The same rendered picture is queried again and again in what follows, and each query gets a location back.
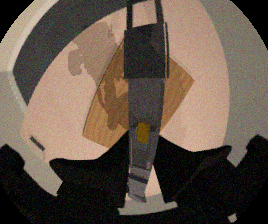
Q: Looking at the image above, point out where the wooden board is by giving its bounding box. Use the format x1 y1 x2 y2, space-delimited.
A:
82 40 195 148

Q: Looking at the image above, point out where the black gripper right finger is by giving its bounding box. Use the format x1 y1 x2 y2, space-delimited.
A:
153 136 232 204

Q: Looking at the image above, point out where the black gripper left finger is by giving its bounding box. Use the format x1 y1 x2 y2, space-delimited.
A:
49 129 130 208

